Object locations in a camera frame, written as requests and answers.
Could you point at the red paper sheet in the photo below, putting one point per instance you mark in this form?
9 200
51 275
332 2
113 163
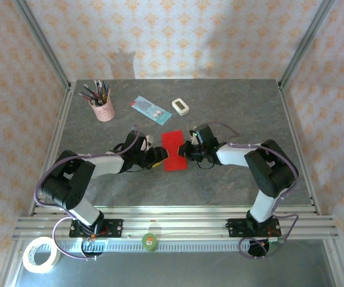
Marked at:
173 140

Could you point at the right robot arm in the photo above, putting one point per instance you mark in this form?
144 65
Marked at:
273 173

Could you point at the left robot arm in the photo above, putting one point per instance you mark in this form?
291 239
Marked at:
70 185

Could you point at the white digital timer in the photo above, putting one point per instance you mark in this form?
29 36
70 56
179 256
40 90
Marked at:
180 106

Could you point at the blue sticker packet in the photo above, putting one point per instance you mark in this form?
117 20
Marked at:
148 109

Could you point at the pink pencil cup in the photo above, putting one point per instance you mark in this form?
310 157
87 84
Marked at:
104 112

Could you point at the wide aluminium profile beam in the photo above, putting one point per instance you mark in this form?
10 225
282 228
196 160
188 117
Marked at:
175 227

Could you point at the dark coloured pencil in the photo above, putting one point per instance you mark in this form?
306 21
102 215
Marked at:
87 97
107 91
97 88
102 88
90 91

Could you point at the green tape roll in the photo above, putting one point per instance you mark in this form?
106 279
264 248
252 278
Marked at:
149 242

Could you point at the white masking tape roll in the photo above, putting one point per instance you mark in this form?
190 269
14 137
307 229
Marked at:
40 269

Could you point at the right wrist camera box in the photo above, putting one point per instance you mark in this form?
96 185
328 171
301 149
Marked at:
192 130

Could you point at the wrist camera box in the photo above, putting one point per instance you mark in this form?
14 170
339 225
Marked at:
192 130
148 143

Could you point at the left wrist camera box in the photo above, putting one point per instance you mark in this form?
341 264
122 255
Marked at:
148 143

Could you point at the narrow aluminium cross rail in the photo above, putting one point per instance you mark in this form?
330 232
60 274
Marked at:
175 210

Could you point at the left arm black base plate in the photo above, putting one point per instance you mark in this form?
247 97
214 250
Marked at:
113 228

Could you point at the left aluminium side rail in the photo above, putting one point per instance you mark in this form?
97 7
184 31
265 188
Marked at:
57 134

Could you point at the aluminium side rail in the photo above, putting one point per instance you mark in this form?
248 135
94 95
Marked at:
290 119
57 134

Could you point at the right aluminium side rail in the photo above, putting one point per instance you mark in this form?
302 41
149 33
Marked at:
290 119

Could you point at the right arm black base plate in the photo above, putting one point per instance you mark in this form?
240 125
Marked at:
234 228

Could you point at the right aluminium frame post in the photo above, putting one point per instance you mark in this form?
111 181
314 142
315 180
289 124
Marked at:
307 42

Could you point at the aluminium frame post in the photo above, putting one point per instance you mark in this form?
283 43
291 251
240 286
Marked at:
43 42
307 42

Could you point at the left aluminium frame post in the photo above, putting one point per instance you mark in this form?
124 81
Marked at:
43 42

